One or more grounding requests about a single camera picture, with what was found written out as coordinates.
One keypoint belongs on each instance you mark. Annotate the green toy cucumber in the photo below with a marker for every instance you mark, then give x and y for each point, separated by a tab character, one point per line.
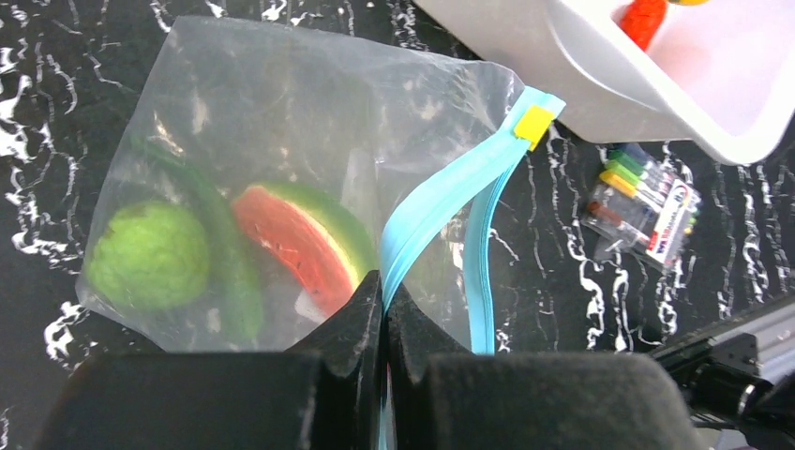
242	312

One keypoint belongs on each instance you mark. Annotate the pack of coloured markers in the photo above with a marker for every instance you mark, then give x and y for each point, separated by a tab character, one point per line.
641	207

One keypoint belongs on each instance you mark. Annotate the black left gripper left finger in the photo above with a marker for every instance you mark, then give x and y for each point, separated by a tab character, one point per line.
321	393

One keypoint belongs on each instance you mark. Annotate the white plastic bin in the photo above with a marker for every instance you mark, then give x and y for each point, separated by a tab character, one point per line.
720	75

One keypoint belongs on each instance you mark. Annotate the clear zip top bag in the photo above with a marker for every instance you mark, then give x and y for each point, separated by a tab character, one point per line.
266	170

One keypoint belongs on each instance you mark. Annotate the yellow zipper slider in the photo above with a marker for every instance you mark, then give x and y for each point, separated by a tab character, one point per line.
533	125

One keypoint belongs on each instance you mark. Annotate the green toy lime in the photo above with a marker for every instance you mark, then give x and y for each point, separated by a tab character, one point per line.
150	256

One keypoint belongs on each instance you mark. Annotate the yellow toy mango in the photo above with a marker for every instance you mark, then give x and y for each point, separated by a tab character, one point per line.
688	3

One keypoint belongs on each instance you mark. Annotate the red toy pepper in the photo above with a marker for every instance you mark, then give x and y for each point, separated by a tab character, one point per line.
641	20

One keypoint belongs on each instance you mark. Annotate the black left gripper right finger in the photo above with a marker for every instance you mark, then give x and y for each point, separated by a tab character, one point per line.
447	397

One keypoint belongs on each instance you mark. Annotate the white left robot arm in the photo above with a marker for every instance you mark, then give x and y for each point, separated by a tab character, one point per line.
739	374

